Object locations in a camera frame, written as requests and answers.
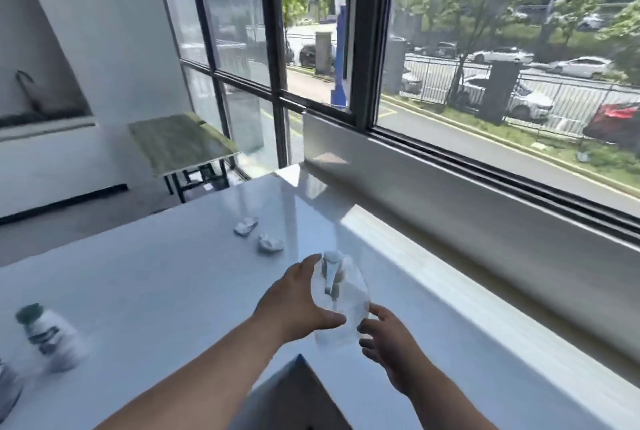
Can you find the person's right hand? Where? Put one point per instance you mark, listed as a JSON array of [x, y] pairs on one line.
[[395, 354]]

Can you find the person's left hand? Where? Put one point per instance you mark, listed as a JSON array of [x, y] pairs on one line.
[[290, 304]]

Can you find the clear spray bottle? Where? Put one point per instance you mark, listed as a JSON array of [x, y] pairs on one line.
[[345, 304]]

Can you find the white bottle green cap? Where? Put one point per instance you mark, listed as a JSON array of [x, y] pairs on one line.
[[52, 339]]

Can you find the dark lidded plastic container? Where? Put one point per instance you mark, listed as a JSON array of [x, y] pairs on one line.
[[9, 392]]

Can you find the person's left forearm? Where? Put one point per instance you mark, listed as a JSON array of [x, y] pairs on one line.
[[190, 384]]

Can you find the crumpled white paper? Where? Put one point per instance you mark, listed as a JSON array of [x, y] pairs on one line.
[[270, 243], [246, 227]]

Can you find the dark grey angular object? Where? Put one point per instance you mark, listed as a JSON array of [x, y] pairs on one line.
[[300, 404]]

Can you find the white table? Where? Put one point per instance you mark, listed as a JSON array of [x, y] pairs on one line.
[[175, 269]]

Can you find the green top folding table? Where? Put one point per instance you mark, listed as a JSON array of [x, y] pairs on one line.
[[180, 139]]

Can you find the blue pole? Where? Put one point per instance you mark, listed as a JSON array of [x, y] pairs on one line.
[[341, 54]]

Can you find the black fence with grey pillars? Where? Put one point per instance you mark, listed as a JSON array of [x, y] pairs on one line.
[[500, 89]]

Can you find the row of parked cars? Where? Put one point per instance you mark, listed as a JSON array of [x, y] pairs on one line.
[[530, 99]]

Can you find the black window frame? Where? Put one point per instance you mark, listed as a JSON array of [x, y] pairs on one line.
[[367, 19]]

